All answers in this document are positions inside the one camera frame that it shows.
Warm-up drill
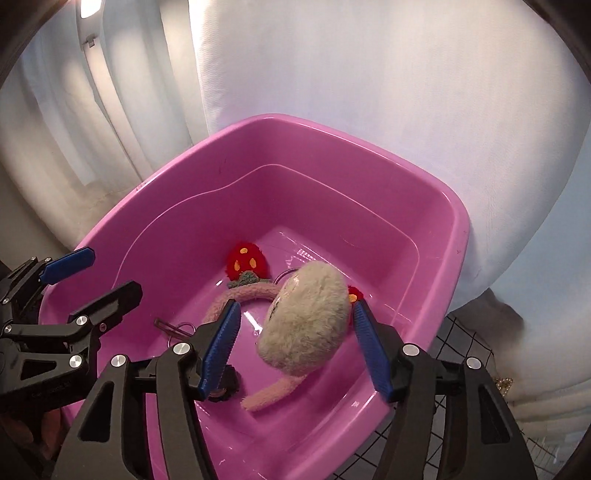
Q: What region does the beige plush bear pouch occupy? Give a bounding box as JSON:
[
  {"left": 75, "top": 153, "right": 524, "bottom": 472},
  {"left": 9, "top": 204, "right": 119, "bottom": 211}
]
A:
[{"left": 256, "top": 261, "right": 351, "bottom": 376}]

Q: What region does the black grid bedsheet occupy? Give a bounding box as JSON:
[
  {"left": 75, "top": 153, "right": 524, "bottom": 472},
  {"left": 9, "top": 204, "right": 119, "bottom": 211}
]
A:
[{"left": 332, "top": 315, "right": 565, "bottom": 479}]

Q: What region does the white sheer curtain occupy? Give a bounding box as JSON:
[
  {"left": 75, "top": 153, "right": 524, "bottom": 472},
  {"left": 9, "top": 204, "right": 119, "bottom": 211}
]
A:
[{"left": 1, "top": 1, "right": 590, "bottom": 438}]

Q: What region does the pink fuzzy strawberry headband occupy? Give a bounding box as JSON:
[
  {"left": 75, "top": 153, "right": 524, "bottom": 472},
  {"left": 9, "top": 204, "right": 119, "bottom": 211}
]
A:
[{"left": 202, "top": 242, "right": 363, "bottom": 412}]

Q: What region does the pink plastic basin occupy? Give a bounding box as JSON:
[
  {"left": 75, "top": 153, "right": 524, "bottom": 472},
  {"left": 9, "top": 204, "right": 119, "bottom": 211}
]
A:
[{"left": 41, "top": 115, "right": 470, "bottom": 479}]

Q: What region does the gold pearl hair claw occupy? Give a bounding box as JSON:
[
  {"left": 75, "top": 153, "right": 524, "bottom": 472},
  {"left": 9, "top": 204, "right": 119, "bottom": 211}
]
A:
[{"left": 493, "top": 377, "right": 514, "bottom": 397}]

